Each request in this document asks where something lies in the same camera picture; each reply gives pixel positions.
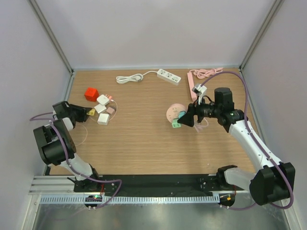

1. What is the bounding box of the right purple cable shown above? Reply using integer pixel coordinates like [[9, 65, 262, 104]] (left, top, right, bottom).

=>
[[200, 71, 295, 210]]

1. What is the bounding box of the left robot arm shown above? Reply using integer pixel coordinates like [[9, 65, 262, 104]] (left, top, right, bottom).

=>
[[30, 101, 102, 192]]

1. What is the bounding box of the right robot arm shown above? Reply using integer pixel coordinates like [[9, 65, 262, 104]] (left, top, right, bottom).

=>
[[178, 84, 295, 206]]

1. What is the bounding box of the slotted cable duct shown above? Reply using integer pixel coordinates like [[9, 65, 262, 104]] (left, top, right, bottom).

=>
[[40, 195, 220, 205]]

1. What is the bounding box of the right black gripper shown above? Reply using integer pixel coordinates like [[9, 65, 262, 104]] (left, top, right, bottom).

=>
[[178, 94, 221, 127]]

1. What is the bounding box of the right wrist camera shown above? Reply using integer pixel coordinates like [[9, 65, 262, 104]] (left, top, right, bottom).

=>
[[192, 84, 207, 105]]

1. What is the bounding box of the white plug adapter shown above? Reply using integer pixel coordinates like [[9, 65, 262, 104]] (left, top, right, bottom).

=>
[[97, 113, 110, 125]]

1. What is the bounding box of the yellow plug adapter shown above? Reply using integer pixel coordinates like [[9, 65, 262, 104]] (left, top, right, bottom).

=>
[[87, 109, 95, 116]]

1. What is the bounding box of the pink power strip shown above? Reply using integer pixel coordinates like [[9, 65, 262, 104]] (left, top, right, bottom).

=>
[[187, 68, 224, 101]]

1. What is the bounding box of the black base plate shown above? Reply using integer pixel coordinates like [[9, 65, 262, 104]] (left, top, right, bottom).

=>
[[73, 173, 245, 196]]

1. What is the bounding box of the red cube adapter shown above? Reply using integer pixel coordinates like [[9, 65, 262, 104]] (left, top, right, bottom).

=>
[[84, 87, 99, 102]]

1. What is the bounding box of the white power strip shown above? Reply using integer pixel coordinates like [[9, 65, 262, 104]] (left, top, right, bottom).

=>
[[116, 69, 181, 86]]

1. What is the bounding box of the white square charger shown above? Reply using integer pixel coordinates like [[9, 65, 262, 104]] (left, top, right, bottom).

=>
[[94, 104, 107, 114]]

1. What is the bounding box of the mauve dual usb charger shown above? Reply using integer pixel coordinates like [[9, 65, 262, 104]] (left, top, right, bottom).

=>
[[106, 107, 116, 115]]

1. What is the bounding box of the green plug adapter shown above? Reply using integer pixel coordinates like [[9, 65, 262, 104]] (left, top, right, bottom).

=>
[[172, 118, 181, 128]]

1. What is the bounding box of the teal plug adapter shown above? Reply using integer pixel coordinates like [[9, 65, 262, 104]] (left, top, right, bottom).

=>
[[178, 111, 186, 119]]

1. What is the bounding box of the round pink socket base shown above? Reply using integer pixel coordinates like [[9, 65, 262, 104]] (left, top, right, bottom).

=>
[[166, 103, 187, 123]]

